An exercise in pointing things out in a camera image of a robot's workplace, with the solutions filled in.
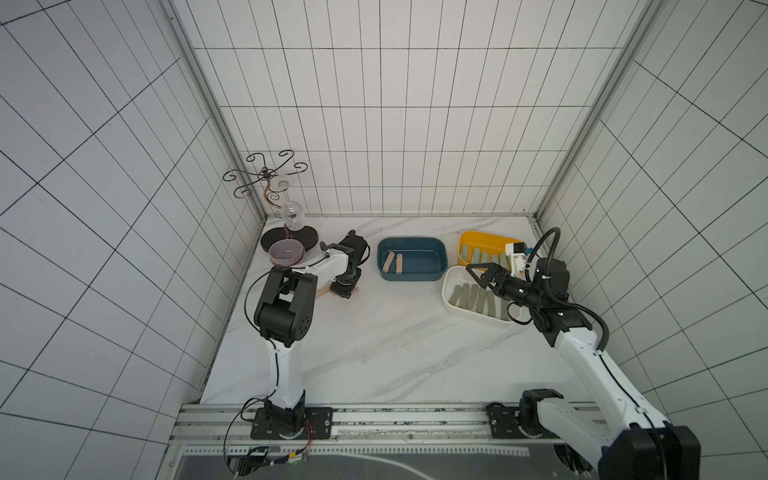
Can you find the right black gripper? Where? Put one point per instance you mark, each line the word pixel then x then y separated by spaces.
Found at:
pixel 498 280

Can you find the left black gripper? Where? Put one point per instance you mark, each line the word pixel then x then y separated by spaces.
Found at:
pixel 345 291

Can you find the yellow storage box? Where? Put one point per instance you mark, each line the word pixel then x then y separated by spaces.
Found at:
pixel 486 242

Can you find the white storage box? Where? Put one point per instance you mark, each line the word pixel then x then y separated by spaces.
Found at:
pixel 458 275

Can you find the dark teal storage box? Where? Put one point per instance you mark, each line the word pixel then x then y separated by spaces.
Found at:
pixel 424 258

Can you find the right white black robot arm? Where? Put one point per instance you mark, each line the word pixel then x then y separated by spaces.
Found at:
pixel 637 441

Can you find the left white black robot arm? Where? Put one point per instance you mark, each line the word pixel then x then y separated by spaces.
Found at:
pixel 283 316

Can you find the pink glass bowl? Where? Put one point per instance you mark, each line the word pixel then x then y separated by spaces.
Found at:
pixel 286 252

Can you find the clear glass on rack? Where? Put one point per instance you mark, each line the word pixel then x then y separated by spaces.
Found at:
pixel 292 213

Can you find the metal scroll cup rack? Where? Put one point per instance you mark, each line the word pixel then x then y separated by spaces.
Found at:
pixel 275 182

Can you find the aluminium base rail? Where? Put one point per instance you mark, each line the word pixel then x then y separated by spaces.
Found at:
pixel 231 427

